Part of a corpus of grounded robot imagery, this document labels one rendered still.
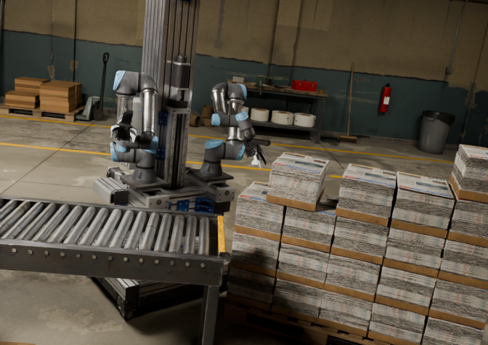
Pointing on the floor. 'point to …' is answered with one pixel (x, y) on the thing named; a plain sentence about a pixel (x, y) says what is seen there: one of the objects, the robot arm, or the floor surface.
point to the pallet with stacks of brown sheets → (44, 98)
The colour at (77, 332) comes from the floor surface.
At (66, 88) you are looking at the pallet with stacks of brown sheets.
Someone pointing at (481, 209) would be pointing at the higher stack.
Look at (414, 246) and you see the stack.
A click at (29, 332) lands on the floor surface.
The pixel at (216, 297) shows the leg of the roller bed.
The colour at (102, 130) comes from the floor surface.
